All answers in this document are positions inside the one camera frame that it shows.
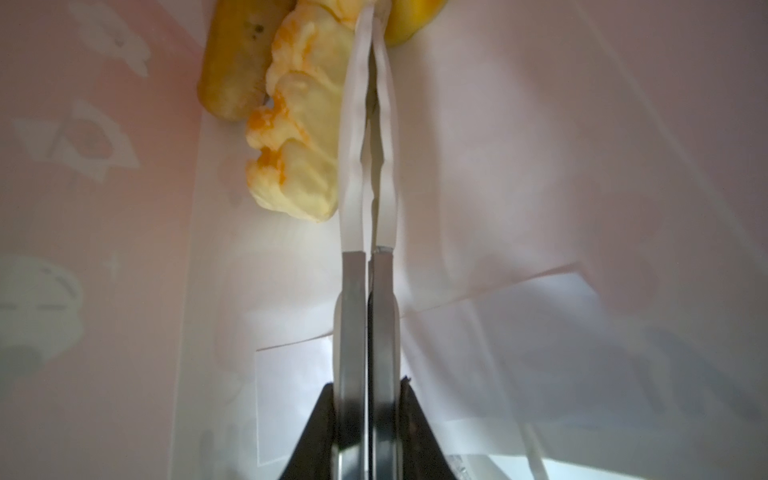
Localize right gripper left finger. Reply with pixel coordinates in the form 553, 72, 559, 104
279, 383, 336, 480

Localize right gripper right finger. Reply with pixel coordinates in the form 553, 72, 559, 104
398, 377, 456, 480

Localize steel tongs white tips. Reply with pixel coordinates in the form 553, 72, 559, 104
331, 1, 404, 479

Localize red white paper bag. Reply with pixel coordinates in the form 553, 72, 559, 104
1, 1, 767, 479

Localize fake twisted bread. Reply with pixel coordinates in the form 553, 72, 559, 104
246, 1, 364, 222

